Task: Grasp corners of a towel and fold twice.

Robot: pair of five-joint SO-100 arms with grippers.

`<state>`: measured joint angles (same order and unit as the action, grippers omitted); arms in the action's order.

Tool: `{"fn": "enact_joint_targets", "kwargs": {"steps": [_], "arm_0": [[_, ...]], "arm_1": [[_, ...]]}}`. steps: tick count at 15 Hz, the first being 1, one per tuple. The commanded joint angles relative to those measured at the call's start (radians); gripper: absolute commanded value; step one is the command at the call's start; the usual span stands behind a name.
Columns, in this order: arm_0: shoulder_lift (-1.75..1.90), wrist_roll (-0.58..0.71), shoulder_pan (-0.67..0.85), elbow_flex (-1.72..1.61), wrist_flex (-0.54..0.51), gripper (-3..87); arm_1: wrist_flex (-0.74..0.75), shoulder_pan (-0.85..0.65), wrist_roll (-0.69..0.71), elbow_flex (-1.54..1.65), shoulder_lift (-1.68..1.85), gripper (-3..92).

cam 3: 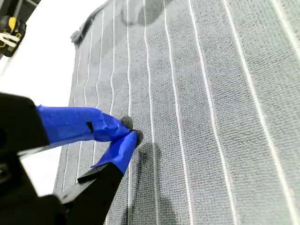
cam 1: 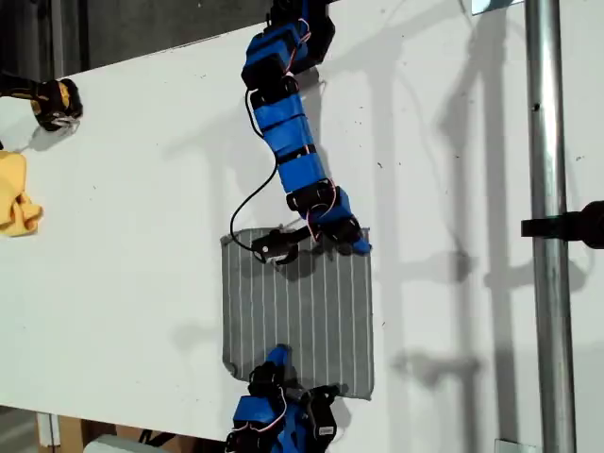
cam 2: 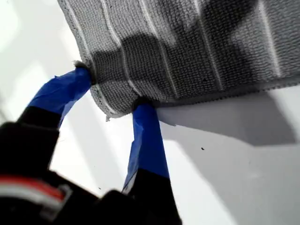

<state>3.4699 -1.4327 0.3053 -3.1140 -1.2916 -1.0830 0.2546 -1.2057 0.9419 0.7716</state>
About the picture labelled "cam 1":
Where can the yellow cloth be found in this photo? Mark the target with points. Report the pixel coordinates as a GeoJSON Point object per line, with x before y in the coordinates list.
{"type": "Point", "coordinates": [11, 198]}

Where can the black clamp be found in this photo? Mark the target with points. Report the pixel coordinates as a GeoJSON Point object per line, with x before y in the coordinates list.
{"type": "Point", "coordinates": [566, 229]}

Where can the grey striped towel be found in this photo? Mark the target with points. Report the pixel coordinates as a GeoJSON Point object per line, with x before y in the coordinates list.
{"type": "Point", "coordinates": [307, 311]}

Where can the brown cardboard box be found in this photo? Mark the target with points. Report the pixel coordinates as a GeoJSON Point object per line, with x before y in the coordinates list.
{"type": "Point", "coordinates": [73, 431]}

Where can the steel post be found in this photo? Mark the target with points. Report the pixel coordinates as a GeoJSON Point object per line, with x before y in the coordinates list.
{"type": "Point", "coordinates": [549, 236]}

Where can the white table leg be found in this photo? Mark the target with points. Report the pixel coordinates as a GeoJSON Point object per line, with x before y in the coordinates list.
{"type": "Point", "coordinates": [47, 429]}

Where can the white plastic container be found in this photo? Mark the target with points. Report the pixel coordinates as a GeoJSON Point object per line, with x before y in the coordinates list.
{"type": "Point", "coordinates": [118, 444]}

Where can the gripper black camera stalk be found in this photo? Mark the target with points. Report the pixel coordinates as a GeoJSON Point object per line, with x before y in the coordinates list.
{"type": "Point", "coordinates": [299, 232]}

